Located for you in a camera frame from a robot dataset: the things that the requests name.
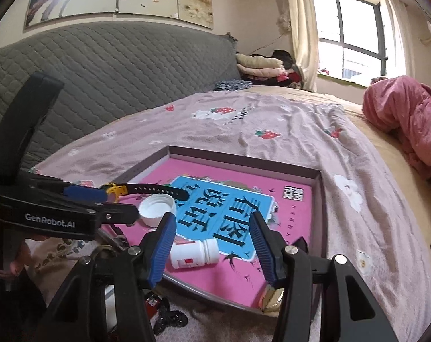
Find black yellow wrist watch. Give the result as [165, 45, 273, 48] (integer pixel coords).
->
[100, 182, 190, 203]

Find white plastic bottle cap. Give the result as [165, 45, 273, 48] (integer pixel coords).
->
[138, 194, 176, 228]

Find black gold lipstick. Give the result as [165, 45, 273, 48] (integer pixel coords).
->
[258, 284, 284, 317]

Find white pill bottle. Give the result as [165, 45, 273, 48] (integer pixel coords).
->
[169, 238, 220, 269]

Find red lighter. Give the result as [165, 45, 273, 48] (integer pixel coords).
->
[145, 291, 162, 319]

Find person's left hand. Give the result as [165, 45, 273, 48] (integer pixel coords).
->
[0, 234, 50, 280]

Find black binder clip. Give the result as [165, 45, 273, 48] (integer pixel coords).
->
[153, 298, 188, 336]

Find pink strawberry bed sheet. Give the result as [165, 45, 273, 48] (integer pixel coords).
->
[32, 92, 431, 341]

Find pink Chinese workbook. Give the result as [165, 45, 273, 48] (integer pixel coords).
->
[116, 157, 313, 309]

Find shallow grey cardboard box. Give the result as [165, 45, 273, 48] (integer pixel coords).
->
[111, 146, 327, 314]

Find grey quilted headboard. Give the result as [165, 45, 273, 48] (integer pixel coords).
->
[0, 21, 239, 168]

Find dark patterned cloth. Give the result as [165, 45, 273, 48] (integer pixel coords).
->
[214, 80, 253, 91]

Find pink comforter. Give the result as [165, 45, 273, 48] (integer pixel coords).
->
[362, 76, 431, 180]

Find folded clothes stack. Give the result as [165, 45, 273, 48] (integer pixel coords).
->
[236, 50, 304, 89]

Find cream curtain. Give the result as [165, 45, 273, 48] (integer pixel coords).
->
[278, 0, 319, 92]

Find window with dark frame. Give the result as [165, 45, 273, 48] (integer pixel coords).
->
[314, 0, 387, 87]

